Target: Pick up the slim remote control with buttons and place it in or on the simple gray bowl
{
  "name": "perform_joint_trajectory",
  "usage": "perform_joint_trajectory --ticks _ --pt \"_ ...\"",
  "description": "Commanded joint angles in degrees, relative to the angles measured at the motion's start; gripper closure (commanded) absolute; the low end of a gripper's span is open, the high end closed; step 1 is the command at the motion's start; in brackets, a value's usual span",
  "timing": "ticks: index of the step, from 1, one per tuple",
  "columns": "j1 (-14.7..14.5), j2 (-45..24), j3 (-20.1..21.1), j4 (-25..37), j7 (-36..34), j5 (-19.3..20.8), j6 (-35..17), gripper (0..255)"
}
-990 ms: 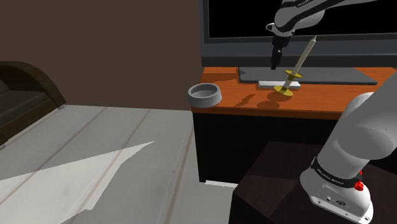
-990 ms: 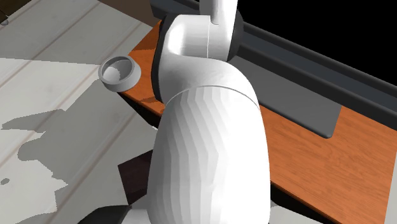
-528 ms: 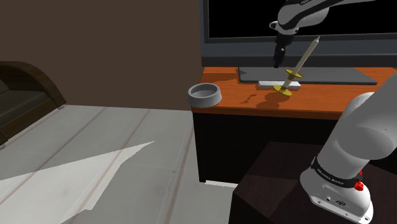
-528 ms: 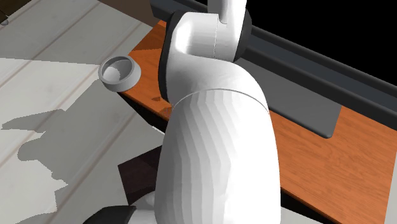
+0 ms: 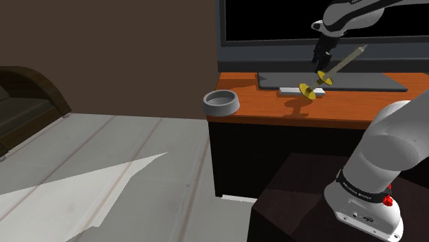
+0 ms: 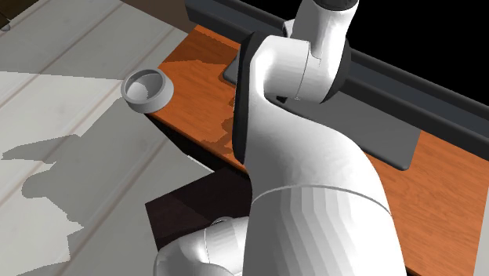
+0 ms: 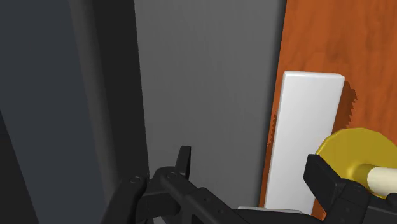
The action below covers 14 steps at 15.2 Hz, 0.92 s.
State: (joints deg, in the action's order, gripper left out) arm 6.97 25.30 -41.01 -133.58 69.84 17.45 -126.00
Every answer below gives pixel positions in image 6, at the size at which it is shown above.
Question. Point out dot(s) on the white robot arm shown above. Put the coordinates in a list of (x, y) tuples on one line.
[(305, 214)]

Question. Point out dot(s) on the grey bowl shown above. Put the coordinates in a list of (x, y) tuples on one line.
[(147, 88)]

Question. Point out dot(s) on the dark robot stand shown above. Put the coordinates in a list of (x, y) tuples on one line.
[(183, 216)]

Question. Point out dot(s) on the orange wooden desk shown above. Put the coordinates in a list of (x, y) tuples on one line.
[(195, 99)]

